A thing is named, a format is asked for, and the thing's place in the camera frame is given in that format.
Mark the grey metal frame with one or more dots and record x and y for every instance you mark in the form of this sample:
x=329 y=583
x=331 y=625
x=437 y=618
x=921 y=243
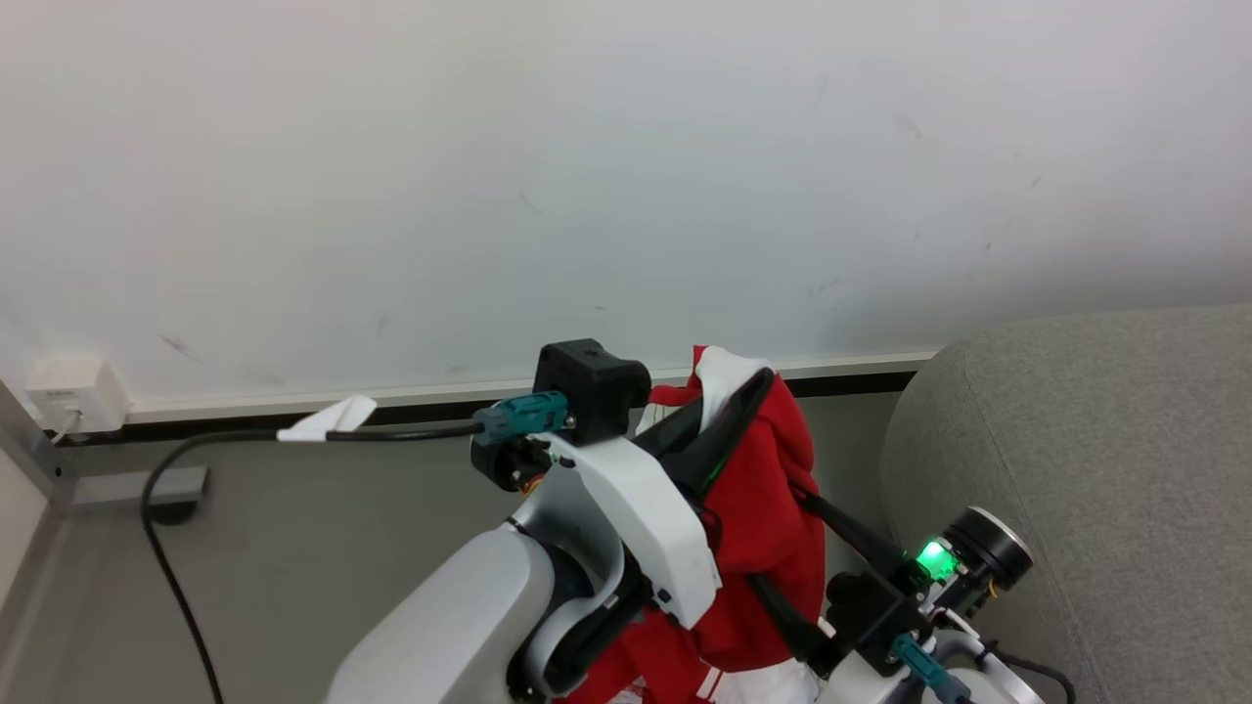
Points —
x=117 y=487

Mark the black round frame foot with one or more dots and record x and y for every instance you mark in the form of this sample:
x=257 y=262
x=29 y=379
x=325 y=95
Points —
x=176 y=512

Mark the white and black baseboard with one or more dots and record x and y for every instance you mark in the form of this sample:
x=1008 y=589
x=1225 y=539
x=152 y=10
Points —
x=254 y=411

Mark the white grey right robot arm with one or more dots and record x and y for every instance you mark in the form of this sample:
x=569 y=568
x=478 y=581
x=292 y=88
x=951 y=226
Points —
x=861 y=689

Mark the white tape tag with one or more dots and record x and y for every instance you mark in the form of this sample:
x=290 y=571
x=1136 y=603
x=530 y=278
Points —
x=328 y=418

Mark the red and white garment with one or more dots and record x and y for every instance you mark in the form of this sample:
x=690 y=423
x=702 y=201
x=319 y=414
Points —
x=763 y=528

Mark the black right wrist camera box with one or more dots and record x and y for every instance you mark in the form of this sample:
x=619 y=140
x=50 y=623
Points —
x=875 y=616

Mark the grey fabric sofa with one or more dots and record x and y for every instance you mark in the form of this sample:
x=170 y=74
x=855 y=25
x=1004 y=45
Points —
x=1095 y=489

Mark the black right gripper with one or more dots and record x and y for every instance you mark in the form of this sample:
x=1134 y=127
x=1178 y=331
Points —
x=968 y=557

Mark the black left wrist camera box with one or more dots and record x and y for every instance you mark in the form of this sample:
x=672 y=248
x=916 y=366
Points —
x=592 y=386

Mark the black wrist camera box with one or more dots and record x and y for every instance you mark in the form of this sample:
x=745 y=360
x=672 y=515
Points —
x=875 y=616
x=592 y=386

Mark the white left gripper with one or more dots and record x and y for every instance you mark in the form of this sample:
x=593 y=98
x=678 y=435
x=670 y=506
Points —
x=641 y=508

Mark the white wall socket box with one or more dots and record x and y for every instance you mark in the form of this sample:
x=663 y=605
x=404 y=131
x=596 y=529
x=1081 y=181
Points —
x=76 y=393

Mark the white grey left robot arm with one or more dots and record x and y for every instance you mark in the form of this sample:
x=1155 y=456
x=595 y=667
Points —
x=460 y=616

